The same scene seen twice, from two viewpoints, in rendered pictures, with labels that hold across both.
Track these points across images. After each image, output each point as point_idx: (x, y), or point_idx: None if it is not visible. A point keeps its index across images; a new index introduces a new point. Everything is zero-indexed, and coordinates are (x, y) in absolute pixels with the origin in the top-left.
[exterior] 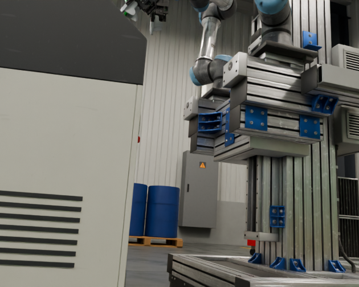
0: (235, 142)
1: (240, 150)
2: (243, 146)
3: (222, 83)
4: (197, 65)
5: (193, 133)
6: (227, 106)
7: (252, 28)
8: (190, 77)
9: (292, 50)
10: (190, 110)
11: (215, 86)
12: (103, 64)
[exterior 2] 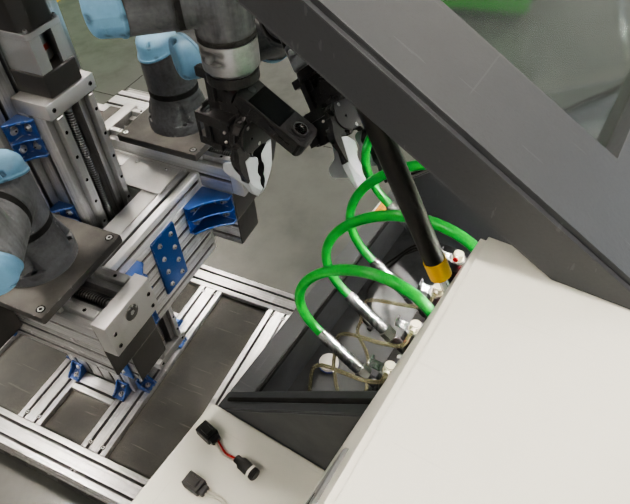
0: (188, 267)
1: (202, 264)
2: (206, 255)
3: (62, 224)
4: (7, 231)
5: (142, 343)
6: (150, 240)
7: (39, 54)
8: (17, 279)
9: None
10: (149, 308)
11: (67, 240)
12: None
